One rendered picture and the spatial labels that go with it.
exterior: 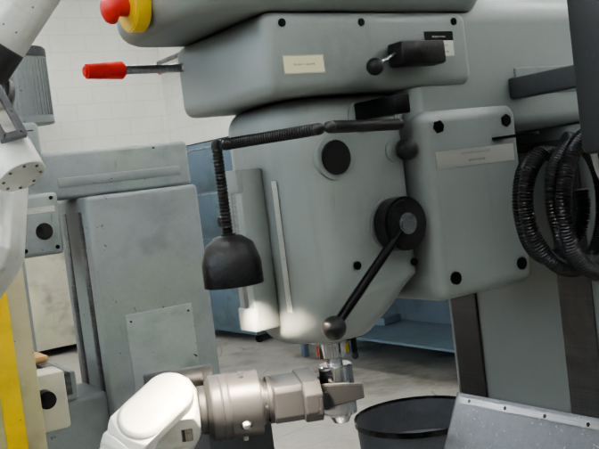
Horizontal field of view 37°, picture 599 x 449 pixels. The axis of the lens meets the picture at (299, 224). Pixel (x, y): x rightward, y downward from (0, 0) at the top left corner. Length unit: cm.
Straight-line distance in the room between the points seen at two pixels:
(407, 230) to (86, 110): 973
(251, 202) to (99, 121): 970
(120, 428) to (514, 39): 77
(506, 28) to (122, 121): 972
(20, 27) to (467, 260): 76
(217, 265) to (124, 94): 998
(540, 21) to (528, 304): 44
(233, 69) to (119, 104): 983
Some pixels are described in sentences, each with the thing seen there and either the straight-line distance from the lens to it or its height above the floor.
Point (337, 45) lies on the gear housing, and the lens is 112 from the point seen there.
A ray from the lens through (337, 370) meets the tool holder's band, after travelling 122.
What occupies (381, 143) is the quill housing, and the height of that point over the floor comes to 156.
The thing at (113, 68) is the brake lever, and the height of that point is 170.
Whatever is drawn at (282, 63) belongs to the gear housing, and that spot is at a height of 167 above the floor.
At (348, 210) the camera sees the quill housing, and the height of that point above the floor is 148.
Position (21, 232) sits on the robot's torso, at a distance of 132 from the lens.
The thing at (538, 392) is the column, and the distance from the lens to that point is 149.
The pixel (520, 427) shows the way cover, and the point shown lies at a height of 109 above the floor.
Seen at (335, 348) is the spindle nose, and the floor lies 129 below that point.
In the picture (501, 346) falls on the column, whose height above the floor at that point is 121.
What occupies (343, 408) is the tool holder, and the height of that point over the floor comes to 121.
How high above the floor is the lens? 153
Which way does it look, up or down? 3 degrees down
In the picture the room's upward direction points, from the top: 7 degrees counter-clockwise
